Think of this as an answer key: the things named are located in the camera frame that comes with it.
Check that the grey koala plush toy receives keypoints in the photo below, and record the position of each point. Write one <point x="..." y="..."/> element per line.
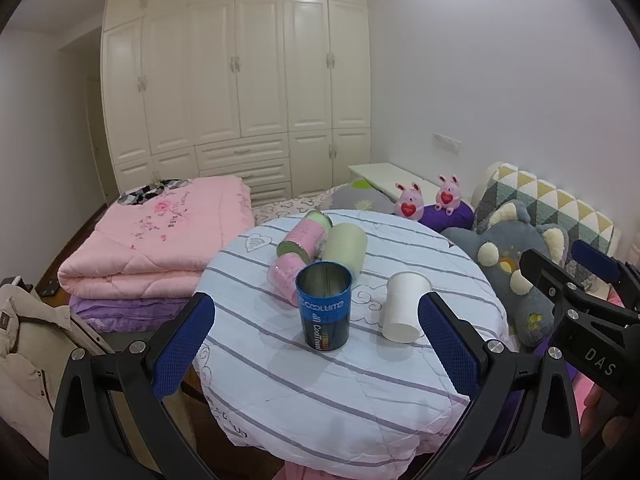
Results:
<point x="500" y="260"/>

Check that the blue tin can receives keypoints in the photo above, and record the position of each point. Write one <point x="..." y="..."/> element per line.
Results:
<point x="324" y="310"/>

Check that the white paper cup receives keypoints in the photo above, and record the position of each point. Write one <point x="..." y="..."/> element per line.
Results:
<point x="402" y="307"/>

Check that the purple folded blanket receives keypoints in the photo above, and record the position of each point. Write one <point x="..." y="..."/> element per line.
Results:
<point x="125" y="312"/>

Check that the pink plastic cup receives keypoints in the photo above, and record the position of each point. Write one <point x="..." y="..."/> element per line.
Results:
<point x="282" y="277"/>

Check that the heart print bed sheet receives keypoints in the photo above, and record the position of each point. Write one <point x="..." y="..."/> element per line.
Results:
<point x="290" y="206"/>

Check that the pink plush toy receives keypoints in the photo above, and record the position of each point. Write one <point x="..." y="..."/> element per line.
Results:
<point x="410" y="204"/>
<point x="447" y="195"/>

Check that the cream white wardrobe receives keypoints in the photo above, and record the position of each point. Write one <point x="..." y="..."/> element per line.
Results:
<point x="235" y="70"/>

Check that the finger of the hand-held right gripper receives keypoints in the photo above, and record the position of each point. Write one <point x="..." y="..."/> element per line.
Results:
<point x="545" y="272"/>
<point x="597" y="260"/>

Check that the white bedside bench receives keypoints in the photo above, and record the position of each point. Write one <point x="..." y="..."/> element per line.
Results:
<point x="390" y="175"/>

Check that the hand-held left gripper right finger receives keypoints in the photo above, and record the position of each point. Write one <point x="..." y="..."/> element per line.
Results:
<point x="447" y="345"/>

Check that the pale green cup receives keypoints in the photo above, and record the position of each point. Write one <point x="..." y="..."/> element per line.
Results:
<point x="346" y="247"/>

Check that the triangle pattern pillow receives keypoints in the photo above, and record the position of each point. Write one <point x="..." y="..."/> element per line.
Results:
<point x="545" y="200"/>

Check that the black white checkered cloth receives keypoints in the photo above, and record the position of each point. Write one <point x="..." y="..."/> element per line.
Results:
<point x="150" y="191"/>

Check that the purple cushion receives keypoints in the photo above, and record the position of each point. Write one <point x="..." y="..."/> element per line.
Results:
<point x="450" y="217"/>

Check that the white wall socket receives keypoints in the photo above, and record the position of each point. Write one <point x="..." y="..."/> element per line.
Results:
<point x="446" y="143"/>

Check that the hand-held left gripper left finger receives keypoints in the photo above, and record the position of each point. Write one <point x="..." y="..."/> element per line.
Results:
<point x="182" y="345"/>

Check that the beige jacket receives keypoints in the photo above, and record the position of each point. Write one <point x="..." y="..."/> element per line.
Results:
<point x="30" y="350"/>

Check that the pink tin can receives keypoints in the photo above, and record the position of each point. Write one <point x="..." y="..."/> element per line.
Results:
<point x="305" y="235"/>

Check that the pink folded quilt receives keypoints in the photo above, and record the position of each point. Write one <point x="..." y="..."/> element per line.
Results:
<point x="160" y="245"/>

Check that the striped white table cloth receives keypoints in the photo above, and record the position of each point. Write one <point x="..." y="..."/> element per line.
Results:
<point x="300" y="390"/>

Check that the grey flower print pillow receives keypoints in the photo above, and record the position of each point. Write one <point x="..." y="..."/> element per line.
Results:
<point x="360" y="197"/>

